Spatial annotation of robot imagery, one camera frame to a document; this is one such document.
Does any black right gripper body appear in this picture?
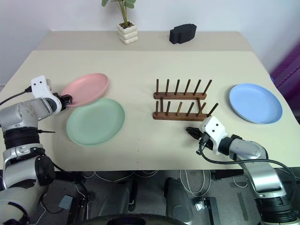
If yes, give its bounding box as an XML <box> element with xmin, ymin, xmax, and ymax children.
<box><xmin>198</xmin><ymin>132</ymin><xmax>213</xmax><ymax>152</ymax></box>

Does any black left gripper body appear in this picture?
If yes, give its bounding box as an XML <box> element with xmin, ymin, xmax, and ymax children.
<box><xmin>55</xmin><ymin>93</ymin><xmax>69</xmax><ymax>109</ymax></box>

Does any pink plate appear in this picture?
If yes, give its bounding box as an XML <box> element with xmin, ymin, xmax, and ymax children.
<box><xmin>60</xmin><ymin>73</ymin><xmax>109</xmax><ymax>108</ymax></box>

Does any wooden dish rack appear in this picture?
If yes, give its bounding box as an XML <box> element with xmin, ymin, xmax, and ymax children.
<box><xmin>152</xmin><ymin>78</ymin><xmax>219</xmax><ymax>122</ymax></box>

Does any green plate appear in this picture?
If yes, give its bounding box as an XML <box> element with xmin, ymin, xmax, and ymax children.
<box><xmin>66</xmin><ymin>97</ymin><xmax>126</xmax><ymax>147</ymax></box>

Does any dark rounded robot leg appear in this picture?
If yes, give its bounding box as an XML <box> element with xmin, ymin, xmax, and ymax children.
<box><xmin>164</xmin><ymin>177</ymin><xmax>195</xmax><ymax>222</ymax></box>
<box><xmin>113</xmin><ymin>178</ymin><xmax>138</xmax><ymax>213</ymax></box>

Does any blue plate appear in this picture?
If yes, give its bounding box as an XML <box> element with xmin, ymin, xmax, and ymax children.
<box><xmin>229</xmin><ymin>83</ymin><xmax>283</xmax><ymax>125</ymax></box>

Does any white bubble plant pot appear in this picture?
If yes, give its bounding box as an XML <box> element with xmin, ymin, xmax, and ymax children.
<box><xmin>117</xmin><ymin>21</ymin><xmax>138</xmax><ymax>45</ymax></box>

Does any black foam block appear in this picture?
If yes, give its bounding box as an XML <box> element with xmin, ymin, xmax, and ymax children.
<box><xmin>169</xmin><ymin>22</ymin><xmax>197</xmax><ymax>45</ymax></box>

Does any grey floor pad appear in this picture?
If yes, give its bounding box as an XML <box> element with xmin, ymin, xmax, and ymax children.
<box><xmin>58</xmin><ymin>195</ymin><xmax>74</xmax><ymax>210</ymax></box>

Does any green leafy plant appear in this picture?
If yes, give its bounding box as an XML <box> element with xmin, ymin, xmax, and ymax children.
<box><xmin>101</xmin><ymin>0</ymin><xmax>138</xmax><ymax>27</ymax></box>

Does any purple striped object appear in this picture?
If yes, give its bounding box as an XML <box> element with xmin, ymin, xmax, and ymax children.
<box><xmin>269</xmin><ymin>38</ymin><xmax>300</xmax><ymax>100</ymax></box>

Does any silver robot torso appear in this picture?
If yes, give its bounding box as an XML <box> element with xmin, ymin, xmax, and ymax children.
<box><xmin>0</xmin><ymin>186</ymin><xmax>31</xmax><ymax>225</ymax></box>

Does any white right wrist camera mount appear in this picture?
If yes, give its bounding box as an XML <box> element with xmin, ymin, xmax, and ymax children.
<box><xmin>199</xmin><ymin>116</ymin><xmax>228</xmax><ymax>156</ymax></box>

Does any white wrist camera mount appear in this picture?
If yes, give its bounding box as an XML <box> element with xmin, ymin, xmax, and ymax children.
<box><xmin>30</xmin><ymin>75</ymin><xmax>62</xmax><ymax>111</ymax></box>
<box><xmin>199</xmin><ymin>116</ymin><xmax>228</xmax><ymax>156</ymax></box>

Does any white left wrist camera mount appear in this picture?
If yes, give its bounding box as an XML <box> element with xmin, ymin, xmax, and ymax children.
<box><xmin>30</xmin><ymin>75</ymin><xmax>62</xmax><ymax>111</ymax></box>

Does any white floor cable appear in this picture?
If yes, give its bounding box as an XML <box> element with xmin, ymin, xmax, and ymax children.
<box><xmin>179</xmin><ymin>169</ymin><xmax>213</xmax><ymax>198</ymax></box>
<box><xmin>83</xmin><ymin>170</ymin><xmax>160</xmax><ymax>185</ymax></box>

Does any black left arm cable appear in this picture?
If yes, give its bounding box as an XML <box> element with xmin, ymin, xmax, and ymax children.
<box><xmin>0</xmin><ymin>86</ymin><xmax>32</xmax><ymax>106</ymax></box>

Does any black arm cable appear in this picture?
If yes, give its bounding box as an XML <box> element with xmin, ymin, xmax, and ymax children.
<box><xmin>196</xmin><ymin>140</ymin><xmax>297</xmax><ymax>196</ymax></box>
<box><xmin>0</xmin><ymin>86</ymin><xmax>32</xmax><ymax>106</ymax></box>

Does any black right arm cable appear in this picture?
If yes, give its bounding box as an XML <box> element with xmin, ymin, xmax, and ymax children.
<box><xmin>196</xmin><ymin>140</ymin><xmax>297</xmax><ymax>196</ymax></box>

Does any black metal base plate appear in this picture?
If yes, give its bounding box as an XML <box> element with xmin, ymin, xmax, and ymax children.
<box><xmin>192</xmin><ymin>196</ymin><xmax>222</xmax><ymax>225</ymax></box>

